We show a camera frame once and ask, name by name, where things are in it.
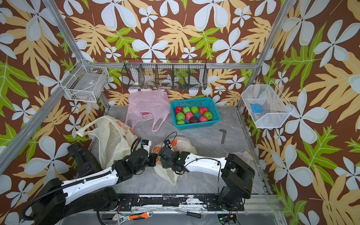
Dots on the white wire basket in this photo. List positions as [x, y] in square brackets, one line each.
[85, 82]
[276, 106]

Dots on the pink red fruit toy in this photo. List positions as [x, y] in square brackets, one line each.
[188, 115]

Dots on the green round fruit toy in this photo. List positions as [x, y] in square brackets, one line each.
[208, 115]

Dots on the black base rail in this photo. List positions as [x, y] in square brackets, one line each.
[201, 202]

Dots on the white wire basket right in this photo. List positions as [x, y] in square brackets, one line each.
[276, 106]

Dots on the blue object in basket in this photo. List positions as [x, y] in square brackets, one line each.
[256, 108]

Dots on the small red fruit toy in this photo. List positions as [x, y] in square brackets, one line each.
[203, 119]

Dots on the grey allen key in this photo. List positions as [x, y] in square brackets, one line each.
[224, 133]

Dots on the dark purple fruit toy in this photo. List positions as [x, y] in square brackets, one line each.
[194, 119]

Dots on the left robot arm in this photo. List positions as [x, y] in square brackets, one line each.
[92, 190]

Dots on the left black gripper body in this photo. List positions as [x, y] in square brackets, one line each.
[149, 161]

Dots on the orange adjustable wrench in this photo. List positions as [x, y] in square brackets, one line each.
[120, 219]

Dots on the yellow plastic bag with fruit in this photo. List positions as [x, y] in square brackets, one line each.
[114, 138]

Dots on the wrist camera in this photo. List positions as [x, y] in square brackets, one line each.
[167, 143]
[146, 144]

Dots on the teal plastic basket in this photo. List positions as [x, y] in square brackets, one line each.
[199, 102]

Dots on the black wire basket rear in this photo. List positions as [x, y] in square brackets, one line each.
[166, 74]

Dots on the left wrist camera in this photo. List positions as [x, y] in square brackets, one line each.
[146, 144]

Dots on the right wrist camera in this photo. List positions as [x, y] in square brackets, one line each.
[167, 143]

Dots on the black handled screwdriver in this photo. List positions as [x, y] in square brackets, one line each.
[191, 214]

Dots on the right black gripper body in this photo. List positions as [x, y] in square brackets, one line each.
[165, 164]

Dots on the red apple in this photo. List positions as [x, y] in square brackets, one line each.
[178, 109]

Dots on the green bumpy fruit toy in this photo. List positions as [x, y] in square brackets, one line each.
[186, 110]

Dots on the white wire basket left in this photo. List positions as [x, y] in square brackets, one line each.
[85, 82]

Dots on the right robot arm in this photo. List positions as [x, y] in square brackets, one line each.
[236, 173]

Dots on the green cabbage toy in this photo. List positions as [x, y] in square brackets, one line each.
[180, 116]

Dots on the green apple toy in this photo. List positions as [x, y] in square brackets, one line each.
[194, 109]

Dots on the pink plastic bag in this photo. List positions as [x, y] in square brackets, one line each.
[148, 105]

